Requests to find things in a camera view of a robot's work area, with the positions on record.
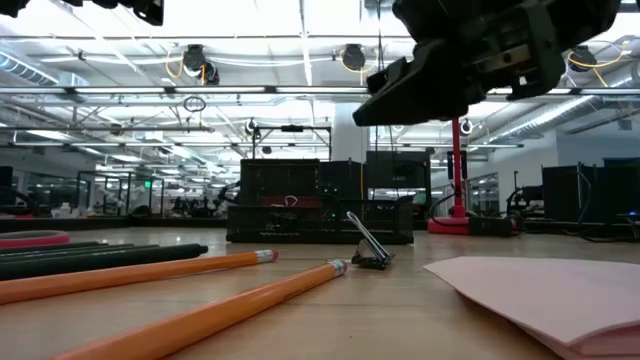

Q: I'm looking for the black background gantry frame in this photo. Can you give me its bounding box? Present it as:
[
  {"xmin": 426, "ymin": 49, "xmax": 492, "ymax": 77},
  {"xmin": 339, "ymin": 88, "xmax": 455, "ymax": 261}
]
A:
[{"xmin": 251, "ymin": 124, "xmax": 334, "ymax": 162}]

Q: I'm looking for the black lamp power adapter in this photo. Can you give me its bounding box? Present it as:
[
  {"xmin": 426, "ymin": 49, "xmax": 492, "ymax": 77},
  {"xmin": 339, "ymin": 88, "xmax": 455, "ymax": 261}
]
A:
[{"xmin": 468, "ymin": 212, "xmax": 516, "ymax": 238}]

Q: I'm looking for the black mesh desk organizer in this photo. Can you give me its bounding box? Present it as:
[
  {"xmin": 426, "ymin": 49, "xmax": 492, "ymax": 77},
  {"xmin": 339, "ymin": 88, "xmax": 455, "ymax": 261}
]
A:
[{"xmin": 226, "ymin": 158, "xmax": 415, "ymax": 246}]

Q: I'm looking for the pink sticky note pad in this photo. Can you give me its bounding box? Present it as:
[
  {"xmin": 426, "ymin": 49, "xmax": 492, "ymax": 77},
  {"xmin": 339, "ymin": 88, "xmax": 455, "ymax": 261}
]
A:
[{"xmin": 423, "ymin": 256, "xmax": 640, "ymax": 360}]

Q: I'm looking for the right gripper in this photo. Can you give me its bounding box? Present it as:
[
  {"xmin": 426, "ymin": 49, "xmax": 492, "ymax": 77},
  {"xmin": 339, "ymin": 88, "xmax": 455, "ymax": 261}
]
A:
[{"xmin": 352, "ymin": 0, "xmax": 621, "ymax": 127}]

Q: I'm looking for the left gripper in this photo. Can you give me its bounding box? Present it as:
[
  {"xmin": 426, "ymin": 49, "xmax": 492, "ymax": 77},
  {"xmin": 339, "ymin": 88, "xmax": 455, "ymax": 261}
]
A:
[{"xmin": 0, "ymin": 0, "xmax": 165, "ymax": 27}]

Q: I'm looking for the black ceiling cable reel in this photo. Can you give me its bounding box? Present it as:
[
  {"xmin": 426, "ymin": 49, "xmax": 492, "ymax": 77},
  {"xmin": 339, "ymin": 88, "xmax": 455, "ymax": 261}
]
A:
[
  {"xmin": 180, "ymin": 43, "xmax": 222, "ymax": 87},
  {"xmin": 568, "ymin": 44, "xmax": 600, "ymax": 74},
  {"xmin": 341, "ymin": 43, "xmax": 368, "ymax": 73}
]

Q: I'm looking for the orange pencil with eraser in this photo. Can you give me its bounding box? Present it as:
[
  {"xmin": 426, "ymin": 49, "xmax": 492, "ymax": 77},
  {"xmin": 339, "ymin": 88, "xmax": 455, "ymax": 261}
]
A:
[
  {"xmin": 0, "ymin": 249, "xmax": 280, "ymax": 306},
  {"xmin": 49, "ymin": 259, "xmax": 349, "ymax": 360}
]

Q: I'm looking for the black pen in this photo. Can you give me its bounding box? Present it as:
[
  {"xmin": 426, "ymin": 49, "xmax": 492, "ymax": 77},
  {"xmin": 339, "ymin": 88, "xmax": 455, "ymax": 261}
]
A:
[
  {"xmin": 0, "ymin": 244, "xmax": 162, "ymax": 262},
  {"xmin": 0, "ymin": 243, "xmax": 136, "ymax": 255},
  {"xmin": 0, "ymin": 241, "xmax": 102, "ymax": 251},
  {"xmin": 0, "ymin": 243, "xmax": 210, "ymax": 282}
]

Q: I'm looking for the black vented computer box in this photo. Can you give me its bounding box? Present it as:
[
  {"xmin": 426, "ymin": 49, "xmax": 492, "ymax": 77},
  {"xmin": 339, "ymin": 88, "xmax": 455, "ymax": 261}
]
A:
[{"xmin": 319, "ymin": 150, "xmax": 432, "ymax": 204}]

